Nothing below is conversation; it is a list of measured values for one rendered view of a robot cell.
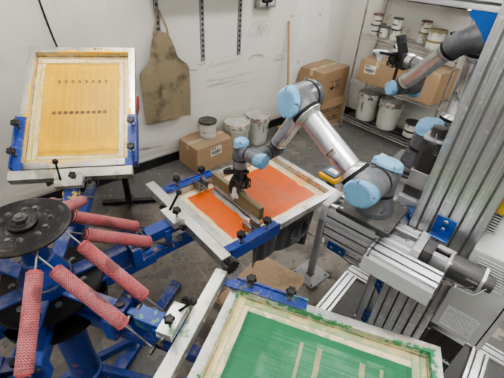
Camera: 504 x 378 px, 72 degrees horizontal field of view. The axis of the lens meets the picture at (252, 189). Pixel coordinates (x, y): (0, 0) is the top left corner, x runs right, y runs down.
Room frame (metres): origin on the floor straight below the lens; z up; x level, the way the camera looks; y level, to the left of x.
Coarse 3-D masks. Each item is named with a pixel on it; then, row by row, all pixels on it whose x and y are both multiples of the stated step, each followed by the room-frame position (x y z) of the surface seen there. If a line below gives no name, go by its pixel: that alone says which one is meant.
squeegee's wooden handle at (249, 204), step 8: (216, 176) 1.60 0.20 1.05; (216, 184) 1.59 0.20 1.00; (224, 184) 1.54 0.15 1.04; (224, 192) 1.54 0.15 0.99; (240, 192) 1.46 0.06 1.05; (240, 200) 1.44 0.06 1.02; (248, 200) 1.40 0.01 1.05; (248, 208) 1.39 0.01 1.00; (256, 208) 1.34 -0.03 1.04; (256, 216) 1.34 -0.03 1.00
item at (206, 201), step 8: (272, 168) 1.88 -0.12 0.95; (248, 176) 1.76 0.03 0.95; (264, 176) 1.77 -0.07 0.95; (272, 176) 1.78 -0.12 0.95; (280, 176) 1.79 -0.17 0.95; (208, 192) 1.58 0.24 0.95; (192, 200) 1.49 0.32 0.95; (200, 200) 1.50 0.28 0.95; (208, 200) 1.50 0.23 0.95; (216, 200) 1.50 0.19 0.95; (200, 208) 1.42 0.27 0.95; (208, 208) 1.43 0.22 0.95; (216, 208) 1.43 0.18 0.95; (224, 208) 1.44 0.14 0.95; (208, 216) 1.37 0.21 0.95
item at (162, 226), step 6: (162, 222) 1.20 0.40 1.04; (144, 228) 1.15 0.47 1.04; (150, 228) 1.16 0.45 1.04; (156, 228) 1.16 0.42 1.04; (162, 228) 1.16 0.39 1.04; (168, 228) 1.17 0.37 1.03; (150, 234) 1.12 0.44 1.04; (156, 234) 1.13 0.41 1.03; (162, 234) 1.15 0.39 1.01; (156, 240) 1.13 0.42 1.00
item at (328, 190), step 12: (288, 168) 1.86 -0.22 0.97; (300, 168) 1.84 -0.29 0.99; (312, 180) 1.72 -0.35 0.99; (324, 192) 1.65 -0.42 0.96; (180, 204) 1.40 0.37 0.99; (312, 204) 1.48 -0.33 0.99; (192, 216) 1.32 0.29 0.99; (288, 216) 1.37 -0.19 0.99; (300, 216) 1.40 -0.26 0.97; (204, 228) 1.23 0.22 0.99; (216, 240) 1.16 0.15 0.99
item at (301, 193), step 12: (288, 180) 1.75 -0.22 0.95; (288, 192) 1.63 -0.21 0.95; (300, 192) 1.64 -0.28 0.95; (312, 192) 1.64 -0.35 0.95; (288, 204) 1.51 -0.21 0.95; (216, 216) 1.37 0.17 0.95; (228, 216) 1.38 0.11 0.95; (264, 216) 1.40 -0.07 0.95; (228, 228) 1.29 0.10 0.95; (240, 228) 1.29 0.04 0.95
